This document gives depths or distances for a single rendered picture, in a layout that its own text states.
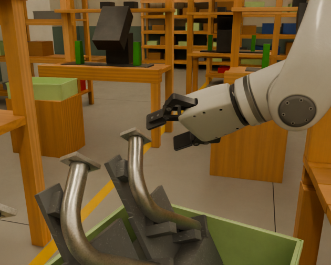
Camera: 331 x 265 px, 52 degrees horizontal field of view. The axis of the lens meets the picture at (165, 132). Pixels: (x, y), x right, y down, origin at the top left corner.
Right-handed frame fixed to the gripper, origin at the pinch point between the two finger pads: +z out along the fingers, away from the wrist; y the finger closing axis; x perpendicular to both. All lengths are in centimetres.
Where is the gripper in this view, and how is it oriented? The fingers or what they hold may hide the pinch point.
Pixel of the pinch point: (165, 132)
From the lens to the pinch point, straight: 64.9
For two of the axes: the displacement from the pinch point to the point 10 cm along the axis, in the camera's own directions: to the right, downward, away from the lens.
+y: -5.5, -4.4, -7.1
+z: -8.4, 3.1, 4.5
